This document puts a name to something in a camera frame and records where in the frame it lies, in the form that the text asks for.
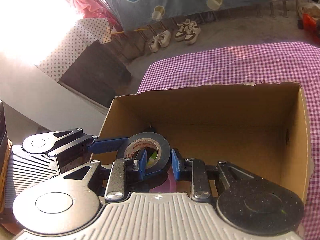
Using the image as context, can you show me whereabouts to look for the white sneaker pair left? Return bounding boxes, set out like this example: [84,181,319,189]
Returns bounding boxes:
[148,30,171,53]

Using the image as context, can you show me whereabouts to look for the black tape roll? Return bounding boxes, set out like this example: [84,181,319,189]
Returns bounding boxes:
[116,132,171,176]

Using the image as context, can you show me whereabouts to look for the white brown sneaker pair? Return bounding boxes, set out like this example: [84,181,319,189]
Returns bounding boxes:
[174,18,201,45]

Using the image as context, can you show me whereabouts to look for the purple checkered tablecloth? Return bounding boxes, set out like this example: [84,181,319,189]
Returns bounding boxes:
[137,42,319,239]

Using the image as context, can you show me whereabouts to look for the green lip balm tube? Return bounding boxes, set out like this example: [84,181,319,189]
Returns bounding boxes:
[146,152,157,168]

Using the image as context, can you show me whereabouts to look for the open cardboard box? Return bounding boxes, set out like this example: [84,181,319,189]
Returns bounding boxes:
[99,82,313,200]

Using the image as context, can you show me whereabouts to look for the dark cabinet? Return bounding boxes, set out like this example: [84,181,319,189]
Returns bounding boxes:
[59,41,132,107]

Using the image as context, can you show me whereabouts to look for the pink hanging clothes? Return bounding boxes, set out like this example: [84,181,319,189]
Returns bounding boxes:
[72,0,123,31]

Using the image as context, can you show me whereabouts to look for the polka dot cloth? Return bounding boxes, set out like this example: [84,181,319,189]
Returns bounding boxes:
[37,18,112,82]

